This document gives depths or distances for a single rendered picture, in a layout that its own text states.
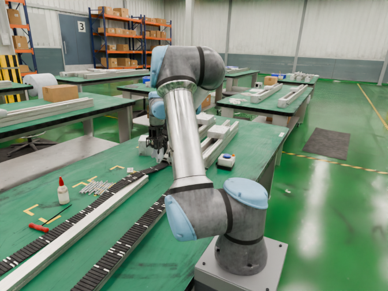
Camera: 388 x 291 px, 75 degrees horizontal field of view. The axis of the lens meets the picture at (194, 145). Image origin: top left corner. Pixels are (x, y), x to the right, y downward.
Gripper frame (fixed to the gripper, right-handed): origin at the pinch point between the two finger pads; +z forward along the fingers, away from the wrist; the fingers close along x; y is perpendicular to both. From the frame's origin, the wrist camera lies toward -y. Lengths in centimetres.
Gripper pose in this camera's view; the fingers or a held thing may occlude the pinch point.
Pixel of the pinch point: (159, 159)
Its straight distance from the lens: 134.9
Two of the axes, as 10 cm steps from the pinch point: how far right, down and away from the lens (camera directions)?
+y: -3.8, 3.2, -8.7
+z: -0.3, 9.3, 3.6
